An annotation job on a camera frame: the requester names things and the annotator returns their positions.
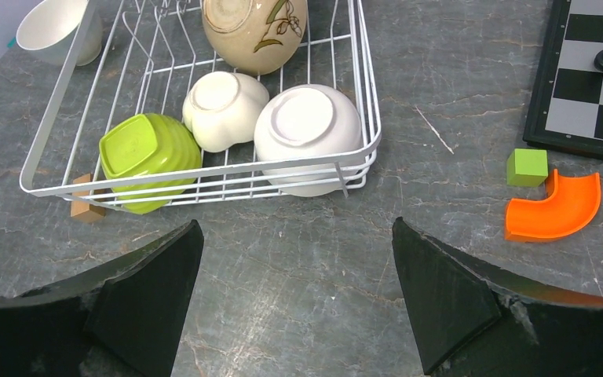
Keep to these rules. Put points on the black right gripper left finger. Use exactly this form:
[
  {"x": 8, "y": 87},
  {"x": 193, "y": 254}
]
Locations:
[{"x": 132, "y": 307}]

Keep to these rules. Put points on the cream lobed small bowl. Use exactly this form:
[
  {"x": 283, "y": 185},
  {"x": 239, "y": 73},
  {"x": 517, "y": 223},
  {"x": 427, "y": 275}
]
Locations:
[{"x": 222, "y": 108}]

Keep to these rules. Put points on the green square plastic bowl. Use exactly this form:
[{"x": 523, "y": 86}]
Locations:
[{"x": 146, "y": 144}]

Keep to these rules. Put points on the tan ceramic floral bowl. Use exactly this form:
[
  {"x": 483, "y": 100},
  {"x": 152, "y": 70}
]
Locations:
[{"x": 255, "y": 36}]

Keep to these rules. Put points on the large white ribbed bowl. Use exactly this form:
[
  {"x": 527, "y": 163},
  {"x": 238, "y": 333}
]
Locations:
[{"x": 48, "y": 31}]

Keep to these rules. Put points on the white round bowl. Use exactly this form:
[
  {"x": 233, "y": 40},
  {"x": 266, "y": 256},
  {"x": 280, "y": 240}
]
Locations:
[{"x": 305, "y": 121}]

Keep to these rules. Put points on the green cube block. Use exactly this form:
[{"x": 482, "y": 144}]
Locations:
[{"x": 527, "y": 167}]

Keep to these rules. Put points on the black white chessboard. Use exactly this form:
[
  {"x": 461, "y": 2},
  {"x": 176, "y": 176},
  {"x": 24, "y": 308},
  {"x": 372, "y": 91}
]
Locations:
[{"x": 566, "y": 107}]

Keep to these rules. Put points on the orange curved plastic piece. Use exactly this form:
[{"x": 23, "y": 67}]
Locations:
[{"x": 570, "y": 204}]

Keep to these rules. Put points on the small wooden block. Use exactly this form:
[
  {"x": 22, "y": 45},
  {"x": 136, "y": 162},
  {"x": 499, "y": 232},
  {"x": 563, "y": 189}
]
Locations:
[{"x": 83, "y": 211}]

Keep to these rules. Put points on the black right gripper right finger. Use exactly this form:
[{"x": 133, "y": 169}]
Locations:
[{"x": 472, "y": 318}]

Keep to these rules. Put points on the white wire dish rack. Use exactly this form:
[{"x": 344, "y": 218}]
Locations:
[{"x": 136, "y": 69}]

